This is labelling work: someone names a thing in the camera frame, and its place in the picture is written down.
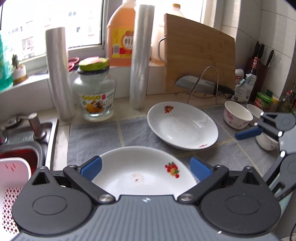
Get grey checked cloth mat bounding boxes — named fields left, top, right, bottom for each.
left=67, top=105, right=278, bottom=176

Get white floral bowl large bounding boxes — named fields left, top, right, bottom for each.
left=224, top=101, right=253, bottom=130

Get metal wire board rack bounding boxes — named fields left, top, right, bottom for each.
left=176, top=66, right=230, bottom=105

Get small potted plant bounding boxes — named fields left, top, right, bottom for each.
left=12, top=54, right=28, bottom=85

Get santoku kitchen knife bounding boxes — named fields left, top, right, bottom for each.
left=174, top=75, right=235, bottom=95

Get wooden knife block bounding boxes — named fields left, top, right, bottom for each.
left=244, top=41, right=274, bottom=102

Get white floral bowl back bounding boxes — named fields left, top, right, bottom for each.
left=246, top=104, right=263, bottom=126

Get plastic wrap roll short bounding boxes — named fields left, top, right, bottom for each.
left=45, top=27, right=76, bottom=120

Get glass jar green lid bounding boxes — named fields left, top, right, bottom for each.
left=73, top=56, right=116, bottom=122

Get red scissors handles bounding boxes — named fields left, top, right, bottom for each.
left=68, top=57, right=80, bottom=72

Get white plate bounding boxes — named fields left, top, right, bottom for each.
left=147, top=101, right=219, bottom=151
left=92, top=146, right=197, bottom=199

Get small yellow lid jar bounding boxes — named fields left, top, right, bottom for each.
left=268, top=95, right=279, bottom=113

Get green soap dispenser bottle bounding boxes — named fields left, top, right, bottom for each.
left=0, top=31, right=13, bottom=91

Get white paper food bag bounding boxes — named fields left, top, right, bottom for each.
left=231, top=74, right=249, bottom=102

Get orange oil jug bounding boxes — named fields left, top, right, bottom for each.
left=151, top=3, right=186, bottom=67
left=106, top=1, right=136, bottom=67

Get dark soy sauce bottle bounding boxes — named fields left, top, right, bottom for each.
left=247, top=57, right=259, bottom=101

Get sink soap pump knob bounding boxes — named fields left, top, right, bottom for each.
left=28, top=113, right=47, bottom=141

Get steel sink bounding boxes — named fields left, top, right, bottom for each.
left=1, top=117, right=59, bottom=172

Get green lid sauce jar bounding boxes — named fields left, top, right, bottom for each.
left=253, top=92, right=273, bottom=112

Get white pink colander basket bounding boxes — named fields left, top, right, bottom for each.
left=0, top=157, right=31, bottom=240

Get white floral bowl front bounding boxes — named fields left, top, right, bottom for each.
left=255, top=133, right=278, bottom=151

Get plastic wrap roll tall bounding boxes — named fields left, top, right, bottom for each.
left=129, top=4, right=154, bottom=110

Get clear condiment bottle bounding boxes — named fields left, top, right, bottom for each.
left=276, top=90, right=291, bottom=113

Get bamboo cutting board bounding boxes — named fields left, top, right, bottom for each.
left=164, top=14, right=235, bottom=92

